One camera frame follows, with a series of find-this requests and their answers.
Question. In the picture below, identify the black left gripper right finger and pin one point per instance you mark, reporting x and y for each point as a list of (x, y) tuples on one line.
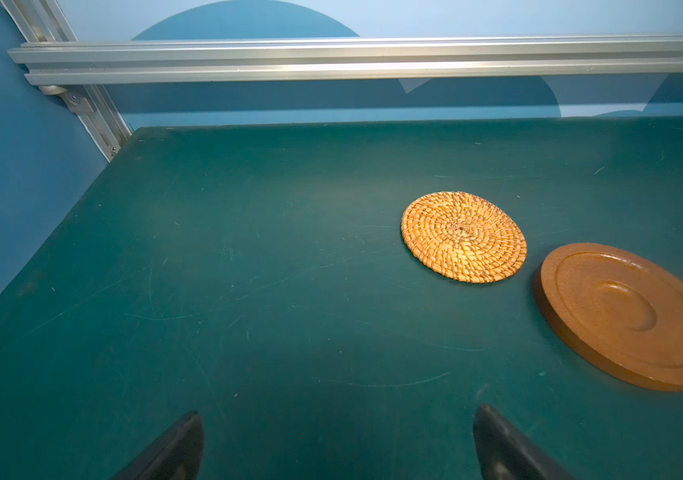
[(504, 452)]

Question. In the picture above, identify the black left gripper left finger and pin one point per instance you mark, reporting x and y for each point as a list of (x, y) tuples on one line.
[(176, 454)]

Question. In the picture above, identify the brown wooden round coaster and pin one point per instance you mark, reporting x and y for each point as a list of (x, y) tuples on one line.
[(620, 312)]

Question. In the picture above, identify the woven rattan round coaster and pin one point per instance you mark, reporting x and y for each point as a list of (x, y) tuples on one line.
[(463, 237)]

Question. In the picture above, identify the aluminium horizontal back rail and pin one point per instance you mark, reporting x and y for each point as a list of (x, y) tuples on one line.
[(156, 62)]

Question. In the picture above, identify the aluminium left corner post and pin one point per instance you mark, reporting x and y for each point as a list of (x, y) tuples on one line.
[(50, 57)]

